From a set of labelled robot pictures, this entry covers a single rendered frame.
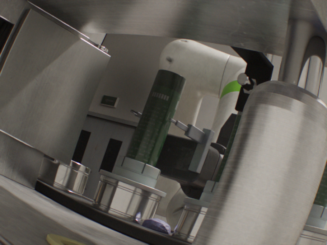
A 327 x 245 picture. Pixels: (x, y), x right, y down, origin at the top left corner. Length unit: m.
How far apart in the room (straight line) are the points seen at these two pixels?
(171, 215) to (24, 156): 0.40
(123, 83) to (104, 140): 0.92
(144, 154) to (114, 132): 7.63
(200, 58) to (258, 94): 0.90
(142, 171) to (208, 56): 0.69
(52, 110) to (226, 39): 0.20
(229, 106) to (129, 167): 0.55
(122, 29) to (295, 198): 0.28
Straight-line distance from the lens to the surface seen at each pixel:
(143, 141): 0.54
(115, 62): 8.66
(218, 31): 0.41
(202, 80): 1.19
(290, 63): 0.31
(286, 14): 0.32
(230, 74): 1.17
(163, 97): 0.55
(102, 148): 8.24
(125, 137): 8.00
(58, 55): 0.52
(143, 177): 0.53
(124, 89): 8.29
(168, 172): 0.60
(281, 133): 0.27
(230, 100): 1.08
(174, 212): 0.86
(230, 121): 0.71
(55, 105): 0.53
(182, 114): 1.26
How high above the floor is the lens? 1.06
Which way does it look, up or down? 9 degrees up
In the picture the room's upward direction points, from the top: 20 degrees clockwise
